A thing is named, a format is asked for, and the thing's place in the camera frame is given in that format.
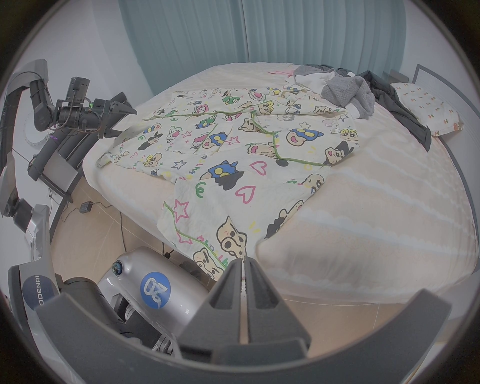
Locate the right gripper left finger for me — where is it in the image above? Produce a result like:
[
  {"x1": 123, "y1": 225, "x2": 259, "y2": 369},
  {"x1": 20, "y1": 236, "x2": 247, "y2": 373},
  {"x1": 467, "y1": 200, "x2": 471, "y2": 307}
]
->
[{"x1": 179, "y1": 259, "x2": 244, "y2": 348}]

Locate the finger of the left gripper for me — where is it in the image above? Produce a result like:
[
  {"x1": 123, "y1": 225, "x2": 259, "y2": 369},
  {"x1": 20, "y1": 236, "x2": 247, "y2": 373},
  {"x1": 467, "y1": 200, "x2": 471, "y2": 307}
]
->
[
  {"x1": 109, "y1": 93, "x2": 138, "y2": 115},
  {"x1": 98, "y1": 125, "x2": 127, "y2": 139}
]

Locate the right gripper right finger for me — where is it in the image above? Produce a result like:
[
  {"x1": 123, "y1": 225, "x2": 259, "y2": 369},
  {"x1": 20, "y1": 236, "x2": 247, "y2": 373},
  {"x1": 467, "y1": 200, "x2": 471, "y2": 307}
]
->
[{"x1": 244, "y1": 258, "x2": 312, "y2": 347}]

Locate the white printed pyjama top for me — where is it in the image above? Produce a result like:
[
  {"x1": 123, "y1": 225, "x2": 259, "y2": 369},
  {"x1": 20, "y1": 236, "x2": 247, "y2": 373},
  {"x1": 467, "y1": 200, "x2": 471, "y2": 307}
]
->
[{"x1": 97, "y1": 85, "x2": 361, "y2": 282}]

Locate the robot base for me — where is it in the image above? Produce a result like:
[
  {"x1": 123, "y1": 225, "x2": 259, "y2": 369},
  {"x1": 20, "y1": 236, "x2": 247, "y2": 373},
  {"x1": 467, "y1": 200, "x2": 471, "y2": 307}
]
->
[{"x1": 62, "y1": 245, "x2": 212, "y2": 355}]

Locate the dark chest of drawers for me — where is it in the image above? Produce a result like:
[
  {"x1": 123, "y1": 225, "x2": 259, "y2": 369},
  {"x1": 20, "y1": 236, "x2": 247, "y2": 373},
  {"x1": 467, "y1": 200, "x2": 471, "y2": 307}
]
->
[{"x1": 56, "y1": 129, "x2": 91, "y2": 181}]

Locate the round white framed mirror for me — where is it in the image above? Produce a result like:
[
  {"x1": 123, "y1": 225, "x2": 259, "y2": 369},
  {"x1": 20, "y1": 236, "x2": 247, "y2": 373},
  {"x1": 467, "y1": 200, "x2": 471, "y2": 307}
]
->
[{"x1": 22, "y1": 110, "x2": 53, "y2": 149}]

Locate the dark dressing table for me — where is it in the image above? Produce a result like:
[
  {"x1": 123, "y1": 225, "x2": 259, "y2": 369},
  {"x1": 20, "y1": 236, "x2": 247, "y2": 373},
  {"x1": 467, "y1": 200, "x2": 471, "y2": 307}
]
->
[{"x1": 27, "y1": 129, "x2": 81, "y2": 235}]

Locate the blue-green curtain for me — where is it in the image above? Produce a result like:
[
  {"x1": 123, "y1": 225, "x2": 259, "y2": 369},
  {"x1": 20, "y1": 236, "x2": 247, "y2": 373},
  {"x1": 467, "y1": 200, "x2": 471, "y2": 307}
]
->
[
  {"x1": 242, "y1": 0, "x2": 408, "y2": 74},
  {"x1": 118, "y1": 0, "x2": 248, "y2": 96}
]

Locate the bed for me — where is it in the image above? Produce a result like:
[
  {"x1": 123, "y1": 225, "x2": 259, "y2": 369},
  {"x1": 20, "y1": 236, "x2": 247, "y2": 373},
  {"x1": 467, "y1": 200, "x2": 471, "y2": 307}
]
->
[{"x1": 80, "y1": 62, "x2": 480, "y2": 305}]

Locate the dark grey garment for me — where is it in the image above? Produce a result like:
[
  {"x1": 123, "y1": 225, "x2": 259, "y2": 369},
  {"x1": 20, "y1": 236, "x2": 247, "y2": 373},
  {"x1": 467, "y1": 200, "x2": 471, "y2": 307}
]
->
[{"x1": 294, "y1": 64, "x2": 357, "y2": 78}]

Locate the grey and white garment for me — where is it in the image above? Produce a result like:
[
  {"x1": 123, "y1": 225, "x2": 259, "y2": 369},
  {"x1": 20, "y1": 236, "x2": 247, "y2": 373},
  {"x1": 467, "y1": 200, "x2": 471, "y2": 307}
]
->
[{"x1": 294, "y1": 69, "x2": 376, "y2": 121}]

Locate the black garment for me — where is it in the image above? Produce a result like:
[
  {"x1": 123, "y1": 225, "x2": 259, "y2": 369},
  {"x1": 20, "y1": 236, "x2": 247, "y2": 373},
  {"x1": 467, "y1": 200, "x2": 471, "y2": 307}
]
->
[{"x1": 354, "y1": 70, "x2": 432, "y2": 152}]

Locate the white printed pillow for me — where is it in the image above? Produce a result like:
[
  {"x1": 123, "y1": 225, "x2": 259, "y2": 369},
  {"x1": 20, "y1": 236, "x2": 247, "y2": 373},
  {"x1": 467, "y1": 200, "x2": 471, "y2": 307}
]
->
[{"x1": 390, "y1": 82, "x2": 464, "y2": 137}]

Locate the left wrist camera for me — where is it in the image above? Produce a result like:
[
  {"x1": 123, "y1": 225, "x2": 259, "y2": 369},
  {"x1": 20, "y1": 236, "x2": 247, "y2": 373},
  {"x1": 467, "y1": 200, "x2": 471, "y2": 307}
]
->
[{"x1": 56, "y1": 77, "x2": 92, "y2": 109}]

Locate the black cable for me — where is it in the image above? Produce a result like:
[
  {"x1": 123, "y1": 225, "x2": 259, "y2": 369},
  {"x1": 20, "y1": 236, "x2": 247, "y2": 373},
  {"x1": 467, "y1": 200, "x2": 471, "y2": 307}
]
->
[{"x1": 94, "y1": 202, "x2": 128, "y2": 256}]

